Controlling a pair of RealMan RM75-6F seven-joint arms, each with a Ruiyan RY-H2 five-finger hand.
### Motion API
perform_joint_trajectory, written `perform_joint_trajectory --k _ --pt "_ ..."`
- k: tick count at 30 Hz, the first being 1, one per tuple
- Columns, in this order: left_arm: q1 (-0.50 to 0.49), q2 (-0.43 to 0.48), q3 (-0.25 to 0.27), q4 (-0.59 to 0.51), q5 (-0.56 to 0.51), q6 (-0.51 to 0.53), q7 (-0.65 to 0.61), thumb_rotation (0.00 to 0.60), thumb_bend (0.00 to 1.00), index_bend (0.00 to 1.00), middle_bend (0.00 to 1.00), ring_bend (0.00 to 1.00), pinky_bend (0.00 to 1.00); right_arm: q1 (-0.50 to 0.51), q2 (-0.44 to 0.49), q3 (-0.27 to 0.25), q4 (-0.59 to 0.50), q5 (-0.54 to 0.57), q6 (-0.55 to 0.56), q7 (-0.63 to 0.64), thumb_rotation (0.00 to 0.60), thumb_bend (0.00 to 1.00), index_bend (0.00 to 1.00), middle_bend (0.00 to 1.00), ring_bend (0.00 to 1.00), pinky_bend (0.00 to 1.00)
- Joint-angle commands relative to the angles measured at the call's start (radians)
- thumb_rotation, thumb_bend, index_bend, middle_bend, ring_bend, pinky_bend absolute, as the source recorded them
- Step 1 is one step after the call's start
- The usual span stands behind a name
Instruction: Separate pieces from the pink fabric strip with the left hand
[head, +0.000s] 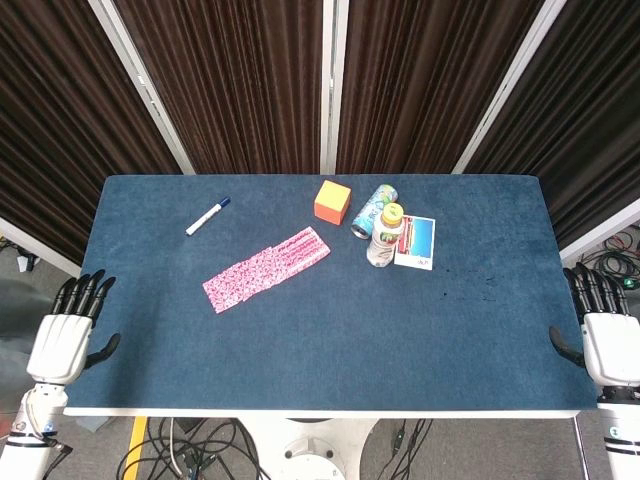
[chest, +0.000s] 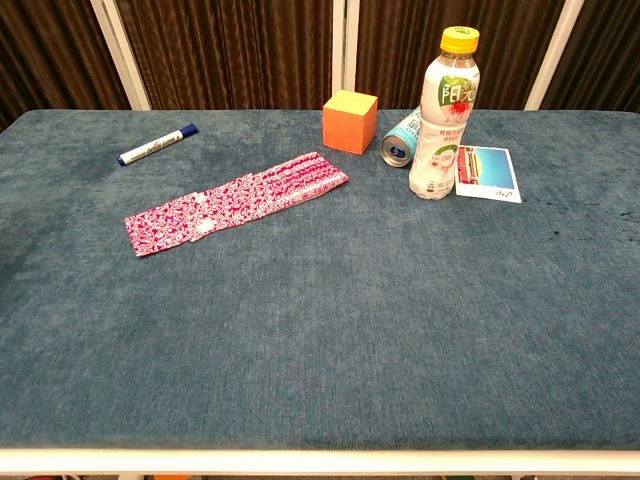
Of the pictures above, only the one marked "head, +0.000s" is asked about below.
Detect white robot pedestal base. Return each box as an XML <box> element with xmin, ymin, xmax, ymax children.
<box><xmin>239</xmin><ymin>417</ymin><xmax>381</xmax><ymax>480</ymax></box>

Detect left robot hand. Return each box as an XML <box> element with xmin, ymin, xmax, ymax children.
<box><xmin>25</xmin><ymin>268</ymin><xmax>123</xmax><ymax>385</ymax></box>

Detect orange and yellow foam cube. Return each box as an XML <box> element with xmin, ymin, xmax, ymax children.
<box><xmin>313</xmin><ymin>179</ymin><xmax>353</xmax><ymax>226</ymax></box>

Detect white partition base rail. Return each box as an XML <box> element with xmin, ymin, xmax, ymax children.
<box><xmin>0</xmin><ymin>215</ymin><xmax>84</xmax><ymax>279</ymax></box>
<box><xmin>558</xmin><ymin>197</ymin><xmax>640</xmax><ymax>264</ymax></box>

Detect dark brown curtain panel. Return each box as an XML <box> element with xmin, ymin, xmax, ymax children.
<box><xmin>112</xmin><ymin>0</ymin><xmax>326</xmax><ymax>175</ymax></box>
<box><xmin>464</xmin><ymin>0</ymin><xmax>640</xmax><ymax>251</ymax></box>
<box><xmin>335</xmin><ymin>0</ymin><xmax>546</xmax><ymax>175</ymax></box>
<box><xmin>0</xmin><ymin>0</ymin><xmax>184</xmax><ymax>266</ymax></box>

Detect black floor cable bundle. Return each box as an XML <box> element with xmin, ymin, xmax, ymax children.
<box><xmin>117</xmin><ymin>417</ymin><xmax>271</xmax><ymax>480</ymax></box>

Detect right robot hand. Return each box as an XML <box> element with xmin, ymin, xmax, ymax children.
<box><xmin>548</xmin><ymin>262</ymin><xmax>640</xmax><ymax>389</ymax></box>

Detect white partition post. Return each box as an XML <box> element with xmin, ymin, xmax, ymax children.
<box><xmin>319</xmin><ymin>0</ymin><xmax>350</xmax><ymax>175</ymax></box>
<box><xmin>87</xmin><ymin>0</ymin><xmax>196</xmax><ymax>176</ymax></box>
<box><xmin>451</xmin><ymin>0</ymin><xmax>569</xmax><ymax>175</ymax></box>

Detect pink patterned cloth strip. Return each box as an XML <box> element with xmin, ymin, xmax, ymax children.
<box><xmin>219</xmin><ymin>225</ymin><xmax>332</xmax><ymax>306</ymax></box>

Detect black cables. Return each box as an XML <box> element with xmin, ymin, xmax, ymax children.
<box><xmin>574</xmin><ymin>224</ymin><xmax>640</xmax><ymax>294</ymax></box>

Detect postcard with blue sky photo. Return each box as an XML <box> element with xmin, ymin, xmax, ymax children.
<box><xmin>393</xmin><ymin>214</ymin><xmax>437</xmax><ymax>272</ymax></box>

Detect black cable with inline switch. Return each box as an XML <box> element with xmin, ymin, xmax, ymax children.
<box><xmin>387</xmin><ymin>418</ymin><xmax>435</xmax><ymax>480</ymax></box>

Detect drink bottle with yellow cap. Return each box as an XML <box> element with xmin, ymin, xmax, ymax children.
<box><xmin>365</xmin><ymin>202</ymin><xmax>405</xmax><ymax>268</ymax></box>

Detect white marker with blue cap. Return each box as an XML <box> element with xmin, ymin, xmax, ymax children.
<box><xmin>184</xmin><ymin>196</ymin><xmax>232</xmax><ymax>237</ymax></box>

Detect light blue drink can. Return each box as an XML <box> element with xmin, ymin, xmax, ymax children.
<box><xmin>350</xmin><ymin>183</ymin><xmax>400</xmax><ymax>239</ymax></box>

